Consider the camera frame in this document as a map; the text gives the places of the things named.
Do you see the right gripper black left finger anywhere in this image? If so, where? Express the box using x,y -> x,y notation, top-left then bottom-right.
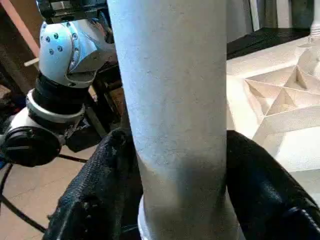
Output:
43,127 -> 144,240

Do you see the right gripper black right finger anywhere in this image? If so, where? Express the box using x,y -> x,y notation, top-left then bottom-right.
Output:
225,129 -> 320,240

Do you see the white plastic table top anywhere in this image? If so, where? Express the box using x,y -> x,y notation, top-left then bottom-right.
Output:
226,37 -> 320,201

